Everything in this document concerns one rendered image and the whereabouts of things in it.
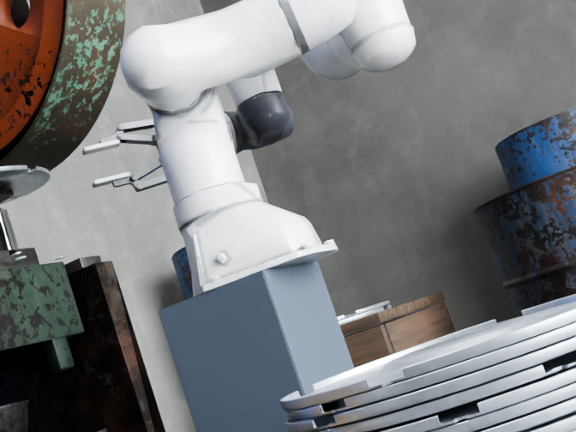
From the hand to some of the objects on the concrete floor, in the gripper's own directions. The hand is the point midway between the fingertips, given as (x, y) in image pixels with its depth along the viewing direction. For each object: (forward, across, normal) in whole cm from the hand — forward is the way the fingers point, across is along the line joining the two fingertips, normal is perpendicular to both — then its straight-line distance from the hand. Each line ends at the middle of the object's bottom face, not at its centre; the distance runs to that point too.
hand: (104, 164), depth 177 cm
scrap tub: (-84, -78, +21) cm, 116 cm away
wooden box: (-32, -78, -2) cm, 84 cm away
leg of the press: (+28, -79, -48) cm, 96 cm away
